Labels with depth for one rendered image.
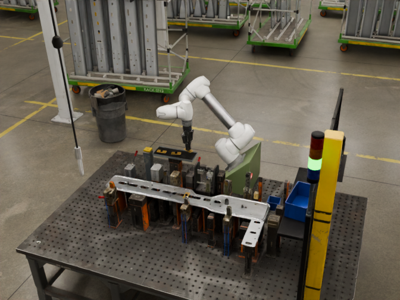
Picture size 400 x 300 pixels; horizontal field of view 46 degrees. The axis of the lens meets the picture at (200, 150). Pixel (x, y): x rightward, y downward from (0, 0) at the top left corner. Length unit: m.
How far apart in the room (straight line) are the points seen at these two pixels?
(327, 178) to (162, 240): 1.63
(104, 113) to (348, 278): 4.00
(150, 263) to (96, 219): 0.75
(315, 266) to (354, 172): 3.06
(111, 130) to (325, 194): 4.25
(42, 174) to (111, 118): 1.15
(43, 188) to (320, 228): 3.86
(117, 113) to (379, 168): 3.46
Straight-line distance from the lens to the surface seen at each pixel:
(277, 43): 9.55
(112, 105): 6.35
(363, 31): 10.10
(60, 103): 7.42
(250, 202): 3.71
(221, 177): 3.79
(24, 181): 6.20
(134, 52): 7.96
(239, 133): 4.23
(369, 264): 4.84
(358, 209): 4.29
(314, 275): 3.21
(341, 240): 3.94
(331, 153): 2.64
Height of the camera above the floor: 3.25
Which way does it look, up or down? 31 degrees down
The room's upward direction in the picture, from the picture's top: 2 degrees counter-clockwise
